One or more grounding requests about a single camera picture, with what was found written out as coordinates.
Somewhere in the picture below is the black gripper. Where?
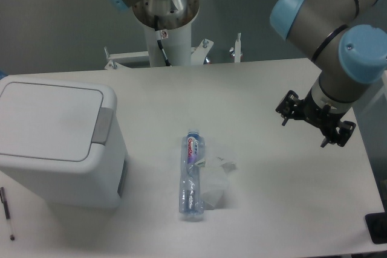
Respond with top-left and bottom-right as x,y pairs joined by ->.
275,90 -> 356,147

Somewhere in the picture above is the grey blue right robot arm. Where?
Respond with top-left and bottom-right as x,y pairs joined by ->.
270,0 -> 386,147

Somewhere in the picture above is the white plastic trash can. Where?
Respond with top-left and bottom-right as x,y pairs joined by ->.
1,76 -> 127,208

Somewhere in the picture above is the crumpled white paper wrapper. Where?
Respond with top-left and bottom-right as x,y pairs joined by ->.
194,156 -> 237,210

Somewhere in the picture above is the black device at table edge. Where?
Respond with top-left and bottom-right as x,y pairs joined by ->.
365,212 -> 386,245

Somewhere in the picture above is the crushed clear water bottle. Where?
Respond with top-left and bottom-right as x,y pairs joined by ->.
179,129 -> 206,222

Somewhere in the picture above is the black pen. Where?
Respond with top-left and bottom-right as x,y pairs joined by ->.
1,187 -> 16,241

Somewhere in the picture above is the white metal frame bracket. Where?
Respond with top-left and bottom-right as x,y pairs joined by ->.
103,32 -> 244,70

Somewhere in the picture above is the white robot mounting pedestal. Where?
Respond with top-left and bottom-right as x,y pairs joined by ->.
132,0 -> 199,50

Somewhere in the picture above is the black cable on pedestal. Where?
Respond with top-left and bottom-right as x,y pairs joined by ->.
154,15 -> 172,67

